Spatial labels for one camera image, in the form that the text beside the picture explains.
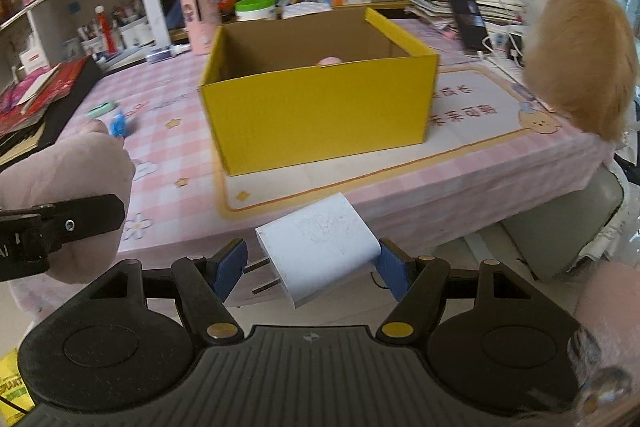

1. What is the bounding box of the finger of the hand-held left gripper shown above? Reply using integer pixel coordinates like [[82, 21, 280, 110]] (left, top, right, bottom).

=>
[[30, 194, 126, 254]]

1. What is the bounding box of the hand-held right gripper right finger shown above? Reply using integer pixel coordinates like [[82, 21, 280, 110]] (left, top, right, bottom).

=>
[[376, 237, 548, 344]]

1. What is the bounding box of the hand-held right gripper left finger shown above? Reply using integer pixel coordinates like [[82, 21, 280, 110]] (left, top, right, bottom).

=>
[[82, 238, 249, 344]]

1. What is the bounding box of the pink pig plush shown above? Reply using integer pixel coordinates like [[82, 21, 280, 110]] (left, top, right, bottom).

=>
[[0, 119, 137, 286]]

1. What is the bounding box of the white charger plug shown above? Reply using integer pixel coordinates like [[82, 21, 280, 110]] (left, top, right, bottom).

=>
[[244, 192, 384, 311]]

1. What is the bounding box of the yellow cardboard box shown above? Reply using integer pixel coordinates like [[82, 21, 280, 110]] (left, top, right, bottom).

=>
[[199, 7, 441, 178]]

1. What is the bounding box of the person's right forearm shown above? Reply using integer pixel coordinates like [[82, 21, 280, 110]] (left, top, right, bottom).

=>
[[574, 258, 640, 420]]

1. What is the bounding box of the black electronic keyboard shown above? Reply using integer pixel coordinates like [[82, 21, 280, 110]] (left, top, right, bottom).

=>
[[0, 56, 104, 168]]

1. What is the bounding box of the pink checked tablecloth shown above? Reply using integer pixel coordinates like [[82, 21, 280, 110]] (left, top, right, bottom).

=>
[[9, 18, 617, 304]]

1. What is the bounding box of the stack of red papers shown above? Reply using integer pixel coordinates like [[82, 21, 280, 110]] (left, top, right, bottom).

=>
[[0, 57, 92, 136]]

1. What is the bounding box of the yellow green packet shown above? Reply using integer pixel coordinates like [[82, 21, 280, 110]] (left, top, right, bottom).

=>
[[0, 348, 32, 414]]

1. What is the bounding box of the white booklet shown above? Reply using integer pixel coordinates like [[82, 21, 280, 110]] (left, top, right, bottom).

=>
[[15, 66, 62, 115]]

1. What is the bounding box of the white bag red label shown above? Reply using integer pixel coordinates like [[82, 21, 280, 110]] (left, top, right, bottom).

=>
[[18, 49, 54, 74]]

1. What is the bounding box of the grey chair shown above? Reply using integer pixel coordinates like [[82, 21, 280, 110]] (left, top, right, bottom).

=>
[[499, 166, 629, 284]]

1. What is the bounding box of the white spray bottle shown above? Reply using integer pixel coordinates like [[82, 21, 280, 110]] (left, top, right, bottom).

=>
[[146, 42, 193, 64]]

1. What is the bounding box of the red tassel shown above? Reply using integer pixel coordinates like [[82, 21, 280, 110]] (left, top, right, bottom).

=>
[[94, 5, 116, 54]]

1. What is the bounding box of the large white pen holder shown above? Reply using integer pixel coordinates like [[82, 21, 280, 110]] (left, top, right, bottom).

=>
[[117, 17, 152, 50]]

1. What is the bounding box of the pink humidifier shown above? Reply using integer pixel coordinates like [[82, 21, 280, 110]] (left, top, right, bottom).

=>
[[178, 0, 222, 56]]

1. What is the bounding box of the black smartphone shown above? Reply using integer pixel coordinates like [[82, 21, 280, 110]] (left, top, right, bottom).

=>
[[448, 0, 494, 54]]

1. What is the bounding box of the white jar green lid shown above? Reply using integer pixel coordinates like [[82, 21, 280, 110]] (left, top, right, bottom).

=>
[[234, 0, 278, 23]]

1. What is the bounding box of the white tissue pack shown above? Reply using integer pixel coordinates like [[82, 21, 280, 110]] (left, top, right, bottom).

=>
[[282, 1, 334, 19]]

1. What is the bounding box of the orange cat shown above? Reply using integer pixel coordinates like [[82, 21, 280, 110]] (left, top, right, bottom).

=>
[[519, 0, 640, 144]]

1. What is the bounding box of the white charging cable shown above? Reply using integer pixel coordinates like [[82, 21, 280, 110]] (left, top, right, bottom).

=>
[[479, 33, 527, 68]]

